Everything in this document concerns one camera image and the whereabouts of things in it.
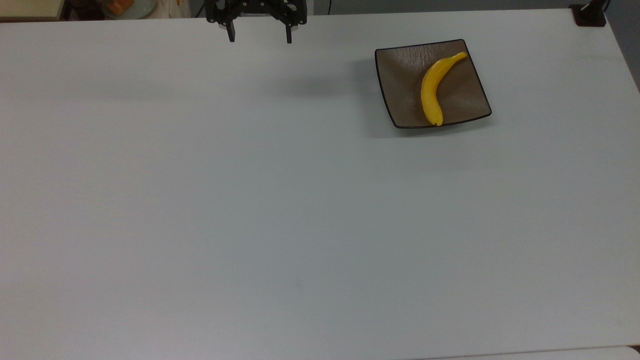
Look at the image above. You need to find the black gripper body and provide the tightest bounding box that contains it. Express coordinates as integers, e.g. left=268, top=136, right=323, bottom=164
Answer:
left=222, top=0, right=293, bottom=19

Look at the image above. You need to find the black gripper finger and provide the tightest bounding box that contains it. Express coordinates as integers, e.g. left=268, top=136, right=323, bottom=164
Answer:
left=205, top=0, right=242, bottom=43
left=272, top=0, right=308, bottom=45

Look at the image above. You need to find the yellow banana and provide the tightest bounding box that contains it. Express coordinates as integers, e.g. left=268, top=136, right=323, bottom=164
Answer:
left=420, top=52, right=468, bottom=127

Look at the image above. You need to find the brown square ceramic plate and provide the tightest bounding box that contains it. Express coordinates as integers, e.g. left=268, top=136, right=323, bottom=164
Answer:
left=375, top=39, right=492, bottom=130

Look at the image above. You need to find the white plastic bag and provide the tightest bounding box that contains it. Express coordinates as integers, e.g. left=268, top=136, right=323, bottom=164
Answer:
left=157, top=0, right=193, bottom=19

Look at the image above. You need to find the bowl with orange items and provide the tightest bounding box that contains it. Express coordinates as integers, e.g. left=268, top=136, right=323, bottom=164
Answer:
left=102, top=0, right=157, bottom=20

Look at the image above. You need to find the beige wooden furniture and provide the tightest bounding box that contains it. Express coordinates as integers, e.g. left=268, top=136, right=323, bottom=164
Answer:
left=0, top=0, right=67, bottom=22

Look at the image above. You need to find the black table clamp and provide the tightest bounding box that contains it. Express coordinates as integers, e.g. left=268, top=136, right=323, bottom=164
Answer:
left=569, top=0, right=609, bottom=27

